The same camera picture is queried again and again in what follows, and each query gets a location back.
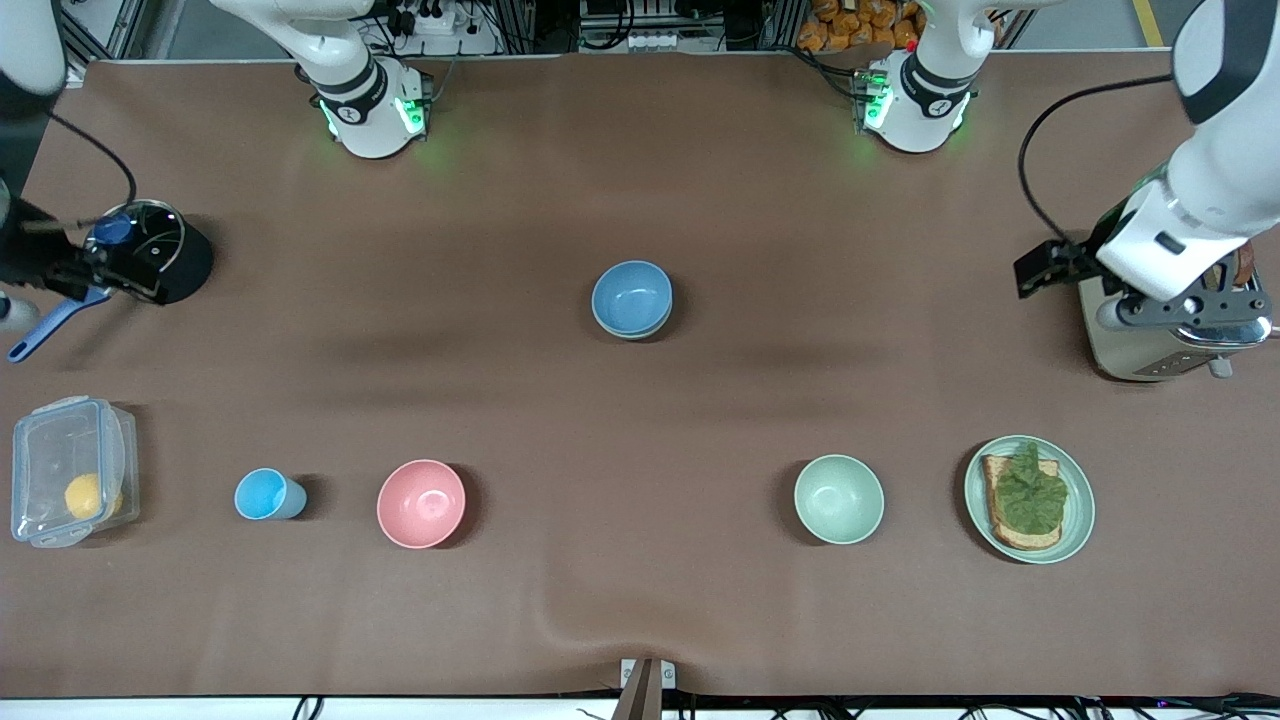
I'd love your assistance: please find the blue bowl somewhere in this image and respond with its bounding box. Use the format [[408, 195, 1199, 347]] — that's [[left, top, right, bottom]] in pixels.
[[591, 260, 674, 338]]

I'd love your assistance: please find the pink bowl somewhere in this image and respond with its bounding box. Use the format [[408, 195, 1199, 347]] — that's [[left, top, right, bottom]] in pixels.
[[376, 459, 467, 550]]

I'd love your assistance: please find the cream and chrome toaster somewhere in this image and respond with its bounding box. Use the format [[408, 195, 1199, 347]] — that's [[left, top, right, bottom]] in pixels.
[[1080, 200, 1276, 383]]

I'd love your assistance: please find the bread slice with brown crust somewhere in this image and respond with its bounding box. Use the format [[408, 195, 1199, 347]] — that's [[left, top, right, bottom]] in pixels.
[[1205, 250, 1257, 297]]

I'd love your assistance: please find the clear plastic lidded container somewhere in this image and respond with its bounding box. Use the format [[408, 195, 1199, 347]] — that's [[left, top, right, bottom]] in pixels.
[[10, 395, 141, 549]]

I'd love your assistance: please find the yellow lemon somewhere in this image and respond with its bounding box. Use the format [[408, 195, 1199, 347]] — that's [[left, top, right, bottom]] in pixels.
[[64, 473, 123, 521]]

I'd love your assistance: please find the green lettuce leaf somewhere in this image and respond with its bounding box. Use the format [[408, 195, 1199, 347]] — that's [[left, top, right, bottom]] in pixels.
[[995, 442, 1069, 534]]

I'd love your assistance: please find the pale green plate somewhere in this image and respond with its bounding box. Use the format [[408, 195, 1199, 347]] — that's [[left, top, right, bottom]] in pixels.
[[964, 435, 1097, 566]]

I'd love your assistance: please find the light blue cup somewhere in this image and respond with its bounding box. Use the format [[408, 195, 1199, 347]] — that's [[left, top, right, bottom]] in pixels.
[[234, 467, 308, 522]]

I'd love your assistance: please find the toasted bread slice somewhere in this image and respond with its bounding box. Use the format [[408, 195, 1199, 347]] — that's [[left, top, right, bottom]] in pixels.
[[980, 455, 1063, 551]]

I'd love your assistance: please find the orange packaged snacks pile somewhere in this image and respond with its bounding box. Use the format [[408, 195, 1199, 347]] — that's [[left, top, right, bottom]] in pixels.
[[797, 0, 921, 53]]

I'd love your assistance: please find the white power strip with plugs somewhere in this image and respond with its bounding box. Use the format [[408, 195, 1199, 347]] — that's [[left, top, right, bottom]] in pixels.
[[395, 0, 501, 56]]

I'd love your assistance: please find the brown table cover mat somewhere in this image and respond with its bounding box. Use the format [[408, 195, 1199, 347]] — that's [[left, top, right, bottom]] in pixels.
[[0, 52, 1280, 701]]

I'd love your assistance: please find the black saucepan with blue handle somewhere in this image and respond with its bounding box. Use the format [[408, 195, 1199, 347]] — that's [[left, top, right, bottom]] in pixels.
[[8, 200, 214, 363]]

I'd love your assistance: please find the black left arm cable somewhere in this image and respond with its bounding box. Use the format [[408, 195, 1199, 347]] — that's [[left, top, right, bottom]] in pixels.
[[1017, 75, 1176, 249]]

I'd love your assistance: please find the metal table clamp bracket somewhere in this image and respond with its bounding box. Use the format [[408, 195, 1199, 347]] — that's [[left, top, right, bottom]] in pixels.
[[612, 657, 677, 720]]

